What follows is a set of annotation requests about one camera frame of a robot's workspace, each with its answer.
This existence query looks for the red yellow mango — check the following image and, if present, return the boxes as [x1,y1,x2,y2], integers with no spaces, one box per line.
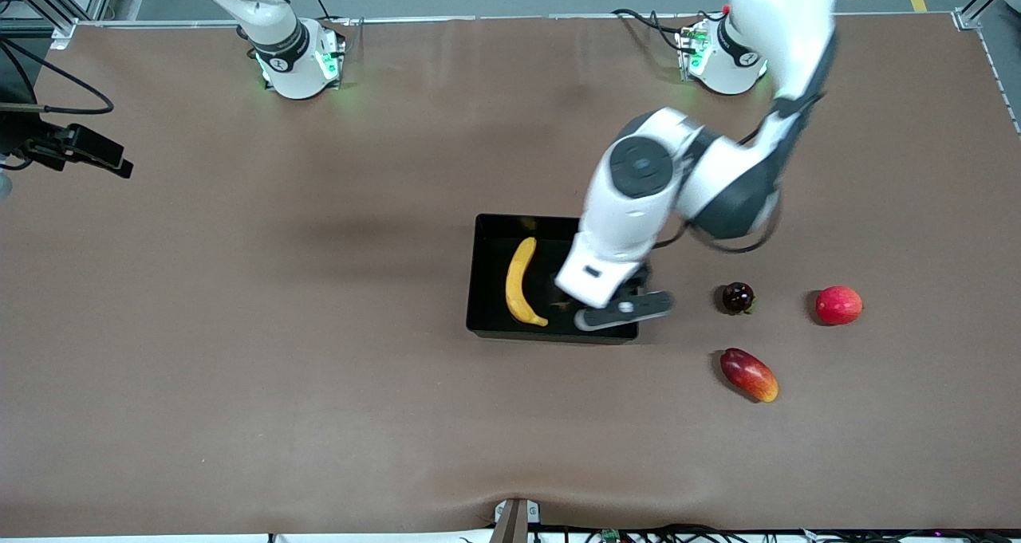
[719,348,779,403]

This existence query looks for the plain red apple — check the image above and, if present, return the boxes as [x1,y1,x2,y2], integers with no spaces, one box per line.
[815,285,864,326]

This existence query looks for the black plastic box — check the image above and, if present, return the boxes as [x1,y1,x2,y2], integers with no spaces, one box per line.
[466,214,641,344]

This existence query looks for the yellow banana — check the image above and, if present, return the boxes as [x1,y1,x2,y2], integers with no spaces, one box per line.
[506,237,550,328]

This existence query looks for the dark purple mangosteen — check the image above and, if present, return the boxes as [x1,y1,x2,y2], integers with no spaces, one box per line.
[722,282,756,316]

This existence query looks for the black left base cable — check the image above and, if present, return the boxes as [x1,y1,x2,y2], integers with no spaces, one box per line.
[612,7,703,53]

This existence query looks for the table cover mat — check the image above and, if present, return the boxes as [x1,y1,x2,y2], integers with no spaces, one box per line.
[0,13,1021,537]

